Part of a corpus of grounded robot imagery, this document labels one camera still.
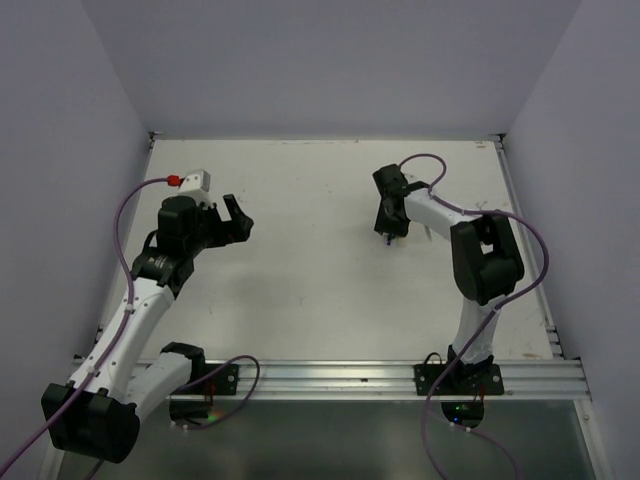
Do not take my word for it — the purple cable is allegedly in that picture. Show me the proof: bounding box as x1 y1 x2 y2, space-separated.
398 152 551 480
0 175 261 480

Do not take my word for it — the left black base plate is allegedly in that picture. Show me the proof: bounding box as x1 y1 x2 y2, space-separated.
173 363 239 397

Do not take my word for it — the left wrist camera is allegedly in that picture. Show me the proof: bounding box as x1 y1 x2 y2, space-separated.
178 170 213 208

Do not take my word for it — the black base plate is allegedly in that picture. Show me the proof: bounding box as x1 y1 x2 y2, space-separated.
413 363 505 397
173 363 239 397

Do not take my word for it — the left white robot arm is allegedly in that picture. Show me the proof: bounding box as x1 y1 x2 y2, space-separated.
41 194 254 463

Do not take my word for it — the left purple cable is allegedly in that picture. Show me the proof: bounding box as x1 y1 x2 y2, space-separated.
0 175 261 480

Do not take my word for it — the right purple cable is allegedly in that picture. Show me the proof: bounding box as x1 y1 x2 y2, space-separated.
398 152 551 480

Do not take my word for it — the aluminium rail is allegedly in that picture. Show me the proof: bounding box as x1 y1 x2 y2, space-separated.
134 357 591 401

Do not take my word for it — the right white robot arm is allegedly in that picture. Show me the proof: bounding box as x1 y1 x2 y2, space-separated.
372 164 524 393

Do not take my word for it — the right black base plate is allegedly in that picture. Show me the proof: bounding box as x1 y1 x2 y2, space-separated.
413 363 505 397

